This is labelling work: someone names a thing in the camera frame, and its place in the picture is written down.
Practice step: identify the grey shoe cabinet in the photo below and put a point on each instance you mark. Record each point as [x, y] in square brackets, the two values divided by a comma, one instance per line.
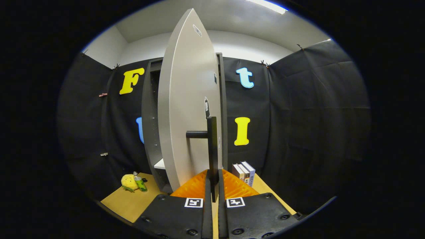
[147, 132]

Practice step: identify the green drink bottle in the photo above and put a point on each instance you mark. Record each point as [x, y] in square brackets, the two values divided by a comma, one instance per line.
[140, 184]

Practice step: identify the yellow pineapple plush toy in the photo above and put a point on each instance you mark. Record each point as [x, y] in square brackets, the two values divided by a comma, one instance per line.
[128, 182]

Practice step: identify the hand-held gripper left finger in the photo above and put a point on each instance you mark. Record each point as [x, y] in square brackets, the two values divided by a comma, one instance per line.
[176, 219]

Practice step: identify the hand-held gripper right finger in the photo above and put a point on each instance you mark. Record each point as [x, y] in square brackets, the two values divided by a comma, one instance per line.
[255, 219]

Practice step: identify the black backdrop cloth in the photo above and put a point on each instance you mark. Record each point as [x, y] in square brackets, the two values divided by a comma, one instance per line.
[298, 132]

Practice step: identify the ceiling light panel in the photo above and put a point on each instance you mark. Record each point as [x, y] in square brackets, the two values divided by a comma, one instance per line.
[269, 6]

